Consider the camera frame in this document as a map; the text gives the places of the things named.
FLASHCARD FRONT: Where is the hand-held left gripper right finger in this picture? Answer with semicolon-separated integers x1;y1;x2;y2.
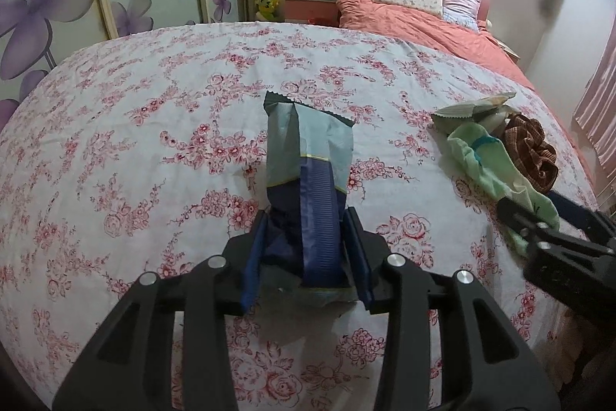
343;206;561;411

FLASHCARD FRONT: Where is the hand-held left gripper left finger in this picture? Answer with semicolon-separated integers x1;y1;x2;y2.
50;209;268;411

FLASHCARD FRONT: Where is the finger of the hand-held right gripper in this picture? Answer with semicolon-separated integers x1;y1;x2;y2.
495;196;564;258
549;191;616;248

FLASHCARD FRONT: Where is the pale green sock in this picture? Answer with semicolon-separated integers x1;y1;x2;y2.
447;122;561;255

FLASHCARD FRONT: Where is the blue-green snack packet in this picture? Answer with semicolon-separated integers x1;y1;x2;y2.
264;91;359;308

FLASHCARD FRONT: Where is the brown checked scrunchie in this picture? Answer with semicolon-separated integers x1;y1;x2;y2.
500;112;559;194

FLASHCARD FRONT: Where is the pink striped curtain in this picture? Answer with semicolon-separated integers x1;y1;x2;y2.
572;50;616;161

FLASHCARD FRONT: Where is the cream snack wrapper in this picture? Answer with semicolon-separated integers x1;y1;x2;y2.
430;92;517;135

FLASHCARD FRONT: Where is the small bedside table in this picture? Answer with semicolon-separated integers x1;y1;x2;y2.
495;36;521;62

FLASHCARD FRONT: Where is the pink floral tablecloth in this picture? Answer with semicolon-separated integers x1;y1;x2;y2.
0;21;602;411

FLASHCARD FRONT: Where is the purple pillow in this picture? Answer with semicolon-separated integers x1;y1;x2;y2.
442;0;482;29

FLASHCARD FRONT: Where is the pink bed duvet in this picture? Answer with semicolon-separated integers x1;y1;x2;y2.
335;0;598;181

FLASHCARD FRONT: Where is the pink nightstand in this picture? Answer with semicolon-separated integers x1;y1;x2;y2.
283;0;338;24

